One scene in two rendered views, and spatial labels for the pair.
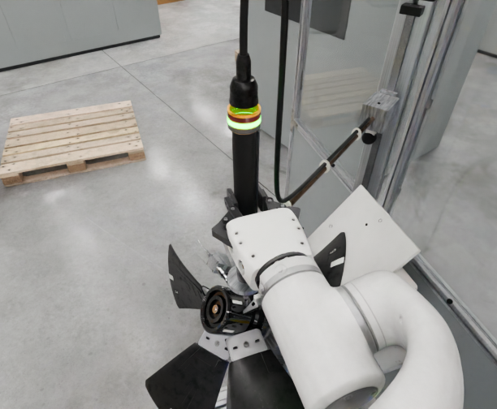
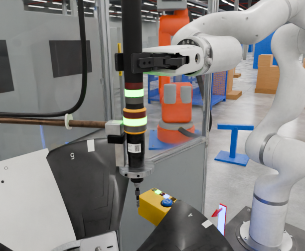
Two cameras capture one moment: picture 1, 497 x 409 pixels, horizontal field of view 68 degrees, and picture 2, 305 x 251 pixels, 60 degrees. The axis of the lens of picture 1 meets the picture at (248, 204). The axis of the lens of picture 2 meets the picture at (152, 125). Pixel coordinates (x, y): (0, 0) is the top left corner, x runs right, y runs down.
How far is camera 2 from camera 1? 0.83 m
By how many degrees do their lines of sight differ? 95
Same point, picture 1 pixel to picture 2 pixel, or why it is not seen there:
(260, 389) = (174, 244)
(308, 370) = (233, 42)
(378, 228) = (13, 172)
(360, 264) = (40, 197)
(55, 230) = not seen: outside the picture
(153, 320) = not seen: outside the picture
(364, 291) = (194, 30)
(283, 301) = (214, 40)
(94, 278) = not seen: outside the picture
